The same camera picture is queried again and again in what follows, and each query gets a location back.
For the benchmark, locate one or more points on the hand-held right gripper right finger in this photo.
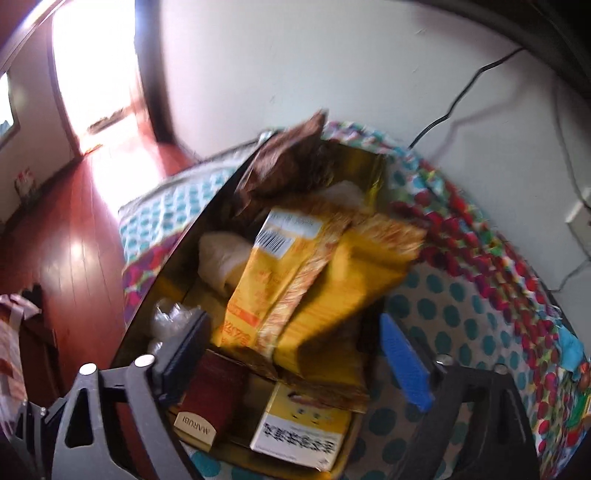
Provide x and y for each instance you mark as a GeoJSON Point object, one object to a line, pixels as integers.
{"type": "Point", "coordinates": [406, 364]}

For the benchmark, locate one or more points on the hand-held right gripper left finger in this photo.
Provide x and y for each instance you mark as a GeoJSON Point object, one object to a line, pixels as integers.
{"type": "Point", "coordinates": [184, 355]}

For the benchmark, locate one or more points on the clear plastic bag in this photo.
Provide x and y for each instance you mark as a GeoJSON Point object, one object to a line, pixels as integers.
{"type": "Point", "coordinates": [168, 318]}

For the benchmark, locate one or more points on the yellow snack packet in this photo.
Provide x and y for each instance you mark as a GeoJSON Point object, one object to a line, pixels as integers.
{"type": "Point", "coordinates": [323, 300]}

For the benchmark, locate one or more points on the white paper ball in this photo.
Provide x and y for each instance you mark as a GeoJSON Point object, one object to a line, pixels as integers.
{"type": "Point", "coordinates": [344, 196]}

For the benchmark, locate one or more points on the gold metal box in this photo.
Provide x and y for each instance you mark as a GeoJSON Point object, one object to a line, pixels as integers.
{"type": "Point", "coordinates": [360, 170]}

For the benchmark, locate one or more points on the brown snack wrapper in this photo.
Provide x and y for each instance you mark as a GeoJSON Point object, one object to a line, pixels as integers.
{"type": "Point", "coordinates": [281, 161]}

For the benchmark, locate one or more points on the red box with cream cap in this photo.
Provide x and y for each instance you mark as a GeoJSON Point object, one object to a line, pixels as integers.
{"type": "Point", "coordinates": [212, 397]}

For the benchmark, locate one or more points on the yellow carton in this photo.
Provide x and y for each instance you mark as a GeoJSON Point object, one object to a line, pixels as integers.
{"type": "Point", "coordinates": [300, 429]}

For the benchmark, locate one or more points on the blue cloth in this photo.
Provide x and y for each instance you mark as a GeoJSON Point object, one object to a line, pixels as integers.
{"type": "Point", "coordinates": [572, 346]}

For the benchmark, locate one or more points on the printed cloth bag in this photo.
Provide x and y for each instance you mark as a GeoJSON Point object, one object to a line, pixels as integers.
{"type": "Point", "coordinates": [11, 350]}

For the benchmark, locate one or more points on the white wall outlet plate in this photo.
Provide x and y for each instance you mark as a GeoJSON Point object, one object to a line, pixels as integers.
{"type": "Point", "coordinates": [581, 219]}

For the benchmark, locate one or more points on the dark wooden door frame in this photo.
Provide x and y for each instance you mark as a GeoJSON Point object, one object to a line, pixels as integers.
{"type": "Point", "coordinates": [157, 92]}

